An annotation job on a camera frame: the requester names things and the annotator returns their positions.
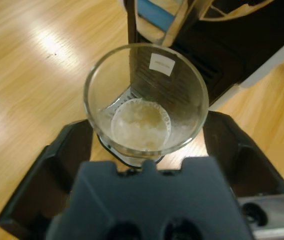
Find clear drinking glass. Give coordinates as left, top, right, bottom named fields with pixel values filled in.
left=83, top=42, right=210, bottom=167

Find white capsule coffee machine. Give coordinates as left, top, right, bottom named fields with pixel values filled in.
left=118, top=0, right=284, bottom=112

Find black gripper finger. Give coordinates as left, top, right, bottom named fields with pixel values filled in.
left=0, top=119, right=94, bottom=237
left=203, top=111, right=284, bottom=198

